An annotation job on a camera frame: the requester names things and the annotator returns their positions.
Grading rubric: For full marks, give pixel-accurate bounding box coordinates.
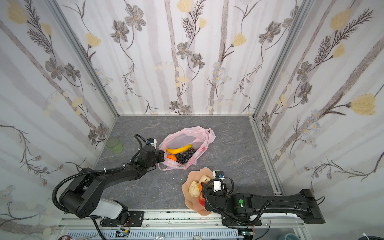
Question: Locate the red fake strawberry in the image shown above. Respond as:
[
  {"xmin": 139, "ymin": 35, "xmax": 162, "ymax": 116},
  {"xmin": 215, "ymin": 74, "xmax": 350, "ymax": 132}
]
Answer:
[{"xmin": 199, "ymin": 193, "xmax": 205, "ymax": 208}]

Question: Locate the peach scalloped plate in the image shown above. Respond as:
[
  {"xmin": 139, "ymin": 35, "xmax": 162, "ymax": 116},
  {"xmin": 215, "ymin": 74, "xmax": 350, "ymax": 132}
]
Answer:
[{"xmin": 182, "ymin": 168, "xmax": 213, "ymax": 217}]

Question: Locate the pink plastic bag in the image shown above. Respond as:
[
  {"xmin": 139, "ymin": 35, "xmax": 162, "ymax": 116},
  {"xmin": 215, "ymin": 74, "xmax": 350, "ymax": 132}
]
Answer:
[{"xmin": 158, "ymin": 126, "xmax": 216, "ymax": 171}]

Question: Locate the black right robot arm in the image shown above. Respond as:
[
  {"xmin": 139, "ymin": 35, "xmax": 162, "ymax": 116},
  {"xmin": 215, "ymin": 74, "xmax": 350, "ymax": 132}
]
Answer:
[{"xmin": 202, "ymin": 179, "xmax": 326, "ymax": 227}]

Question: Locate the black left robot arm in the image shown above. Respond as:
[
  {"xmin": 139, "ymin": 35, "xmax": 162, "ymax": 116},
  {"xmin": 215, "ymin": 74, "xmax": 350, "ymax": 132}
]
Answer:
[{"xmin": 52, "ymin": 134, "xmax": 165, "ymax": 220}]

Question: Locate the yellow fake banana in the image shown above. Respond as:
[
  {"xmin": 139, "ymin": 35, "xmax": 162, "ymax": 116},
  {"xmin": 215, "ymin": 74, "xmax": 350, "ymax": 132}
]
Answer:
[{"xmin": 166, "ymin": 144, "xmax": 193, "ymax": 155}]

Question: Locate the orange fake tangerine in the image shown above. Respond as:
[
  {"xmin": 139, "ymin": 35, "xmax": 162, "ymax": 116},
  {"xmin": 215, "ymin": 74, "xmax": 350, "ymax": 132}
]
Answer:
[{"xmin": 167, "ymin": 154, "xmax": 178, "ymax": 162}]

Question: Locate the dark fake grape bunch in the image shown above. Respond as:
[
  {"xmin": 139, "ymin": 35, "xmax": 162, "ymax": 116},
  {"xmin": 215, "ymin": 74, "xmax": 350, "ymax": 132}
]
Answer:
[{"xmin": 175, "ymin": 148, "xmax": 196, "ymax": 165}]

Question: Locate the green translucent cup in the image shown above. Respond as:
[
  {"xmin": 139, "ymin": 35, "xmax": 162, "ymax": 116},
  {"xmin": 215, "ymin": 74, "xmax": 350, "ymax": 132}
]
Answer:
[{"xmin": 106, "ymin": 137, "xmax": 123, "ymax": 154}]

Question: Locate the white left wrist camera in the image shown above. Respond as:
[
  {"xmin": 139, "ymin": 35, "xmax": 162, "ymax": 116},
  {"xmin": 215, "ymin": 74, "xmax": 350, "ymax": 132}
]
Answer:
[{"xmin": 147, "ymin": 138, "xmax": 157, "ymax": 149}]

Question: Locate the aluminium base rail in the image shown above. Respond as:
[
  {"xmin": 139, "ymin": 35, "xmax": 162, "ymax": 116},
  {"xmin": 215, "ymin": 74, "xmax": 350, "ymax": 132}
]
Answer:
[{"xmin": 57, "ymin": 209, "xmax": 305, "ymax": 231}]

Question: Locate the white slotted cable duct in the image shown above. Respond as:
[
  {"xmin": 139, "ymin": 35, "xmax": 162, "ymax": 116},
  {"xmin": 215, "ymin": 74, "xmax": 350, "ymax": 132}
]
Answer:
[{"xmin": 67, "ymin": 229, "xmax": 241, "ymax": 240}]

